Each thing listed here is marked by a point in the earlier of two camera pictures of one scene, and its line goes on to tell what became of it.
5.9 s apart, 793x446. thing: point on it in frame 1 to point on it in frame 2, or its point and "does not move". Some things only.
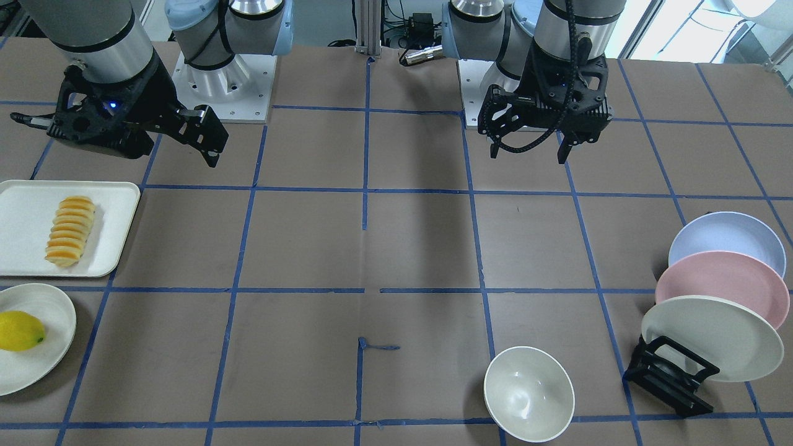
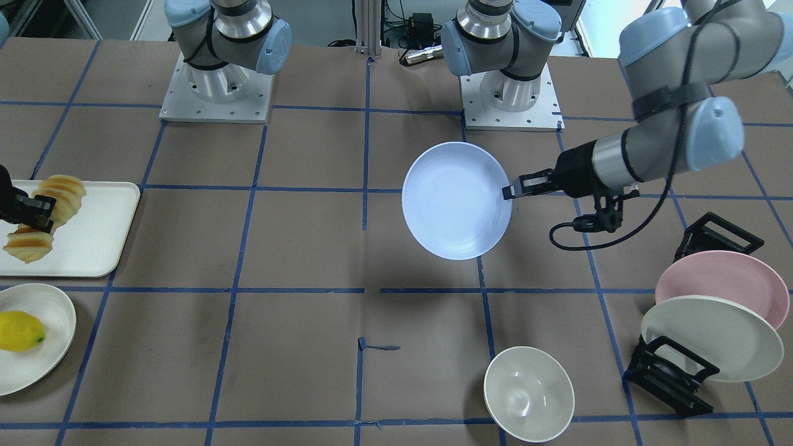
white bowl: (529, 394) does not move
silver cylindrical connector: (412, 56) does not move
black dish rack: (669, 384) does not move
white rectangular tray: (27, 210) does not move
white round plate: (21, 371) does not move
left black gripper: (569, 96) to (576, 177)
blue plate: (730, 231) to (453, 205)
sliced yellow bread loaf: (70, 230) to (28, 243)
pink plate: (727, 275) does not move
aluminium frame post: (368, 27) does not move
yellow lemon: (20, 331) does not move
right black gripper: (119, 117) to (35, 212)
